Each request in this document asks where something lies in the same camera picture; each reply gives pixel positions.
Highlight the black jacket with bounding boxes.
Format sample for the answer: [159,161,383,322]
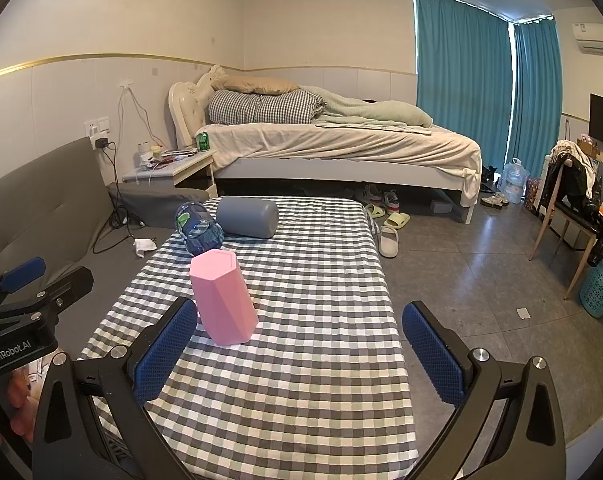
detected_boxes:
[538,156,603,268]

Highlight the white red sneakers pair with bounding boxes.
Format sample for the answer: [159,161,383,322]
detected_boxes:
[355,185,401,214]

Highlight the white nightstand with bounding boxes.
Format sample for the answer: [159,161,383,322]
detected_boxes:
[122,149,218,198]

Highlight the bed with beige bedding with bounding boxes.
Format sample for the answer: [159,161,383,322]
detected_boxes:
[195,121,482,193]

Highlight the grey checkered tablecloth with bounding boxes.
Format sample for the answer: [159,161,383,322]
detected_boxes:
[78,197,422,480]

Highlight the person's left hand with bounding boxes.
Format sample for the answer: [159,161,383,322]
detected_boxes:
[7,362,49,436]

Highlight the red patterned bag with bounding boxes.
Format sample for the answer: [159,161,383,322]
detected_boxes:
[525,177,545,214]

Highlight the checkered folded quilt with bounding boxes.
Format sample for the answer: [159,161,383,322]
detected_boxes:
[207,88,328,126]

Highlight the white cable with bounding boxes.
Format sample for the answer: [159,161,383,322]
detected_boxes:
[118,85,168,149]

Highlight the white padded headboard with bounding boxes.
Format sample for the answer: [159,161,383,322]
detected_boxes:
[168,81,217,148]

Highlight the grey cup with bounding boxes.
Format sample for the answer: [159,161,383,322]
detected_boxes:
[216,196,279,239]

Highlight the white bed frame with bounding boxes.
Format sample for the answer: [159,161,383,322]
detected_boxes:
[212,156,478,225]

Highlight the white plaid garment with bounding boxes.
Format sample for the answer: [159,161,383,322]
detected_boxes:
[551,140,595,181]

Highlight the black cable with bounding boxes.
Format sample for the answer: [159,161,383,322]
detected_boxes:
[92,142,145,255]

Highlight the teal laundry basket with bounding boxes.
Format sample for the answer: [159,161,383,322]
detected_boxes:
[580,257,603,319]

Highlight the pink faceted cup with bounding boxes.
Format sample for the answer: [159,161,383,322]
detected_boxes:
[188,249,259,347]

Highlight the clear blue water bottle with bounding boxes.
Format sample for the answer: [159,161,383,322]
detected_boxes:
[174,201,225,257]

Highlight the narrow teal curtain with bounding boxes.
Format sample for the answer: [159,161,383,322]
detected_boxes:
[512,15,563,177]

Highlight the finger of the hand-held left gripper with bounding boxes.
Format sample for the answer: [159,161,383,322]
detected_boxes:
[0,256,47,308]
[0,266,95,333]

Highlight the grey sofa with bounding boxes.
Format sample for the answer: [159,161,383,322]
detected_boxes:
[0,136,209,321]

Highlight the pale green blanket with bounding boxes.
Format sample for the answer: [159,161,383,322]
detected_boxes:
[301,86,435,134]

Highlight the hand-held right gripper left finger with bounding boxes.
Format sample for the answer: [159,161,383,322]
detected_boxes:
[31,297,202,480]

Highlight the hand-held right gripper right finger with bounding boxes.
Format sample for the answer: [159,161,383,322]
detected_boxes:
[401,301,567,480]

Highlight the wooden leg chair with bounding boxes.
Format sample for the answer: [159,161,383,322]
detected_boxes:
[529,152,603,301]

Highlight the large clear water jug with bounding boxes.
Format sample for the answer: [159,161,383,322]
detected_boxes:
[501,157,527,205]

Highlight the white air conditioner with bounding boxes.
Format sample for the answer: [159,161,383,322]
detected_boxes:
[571,22,603,56]

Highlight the wide teal curtain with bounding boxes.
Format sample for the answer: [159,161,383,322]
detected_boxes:
[413,0,513,167]

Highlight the white pillow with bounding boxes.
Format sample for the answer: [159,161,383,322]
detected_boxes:
[196,65,238,93]

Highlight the beige pillow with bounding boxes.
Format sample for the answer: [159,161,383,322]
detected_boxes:
[224,76,302,96]

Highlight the white slipper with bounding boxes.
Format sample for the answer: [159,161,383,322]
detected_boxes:
[378,225,400,259]

